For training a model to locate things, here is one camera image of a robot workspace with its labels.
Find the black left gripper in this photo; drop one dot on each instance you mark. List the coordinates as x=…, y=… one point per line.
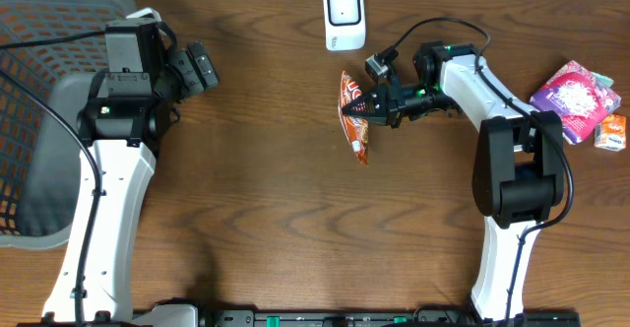
x=198, y=69

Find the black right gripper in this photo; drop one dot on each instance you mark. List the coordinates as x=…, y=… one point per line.
x=389, y=104

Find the red Top chocolate bar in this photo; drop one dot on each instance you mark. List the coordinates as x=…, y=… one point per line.
x=355, y=129

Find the red blue noodle packet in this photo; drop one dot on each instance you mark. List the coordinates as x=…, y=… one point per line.
x=580, y=100

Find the small orange carton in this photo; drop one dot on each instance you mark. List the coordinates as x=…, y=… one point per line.
x=611, y=133

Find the teal white snack packet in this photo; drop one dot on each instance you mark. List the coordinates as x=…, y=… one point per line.
x=604, y=79

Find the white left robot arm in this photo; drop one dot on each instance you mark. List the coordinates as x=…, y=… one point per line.
x=119, y=149

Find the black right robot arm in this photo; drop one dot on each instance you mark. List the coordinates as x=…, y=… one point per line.
x=519, y=172

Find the grey plastic mesh basket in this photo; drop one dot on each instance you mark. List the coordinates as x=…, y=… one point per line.
x=52, y=48

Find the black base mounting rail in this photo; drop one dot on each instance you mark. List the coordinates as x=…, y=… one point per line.
x=185, y=315

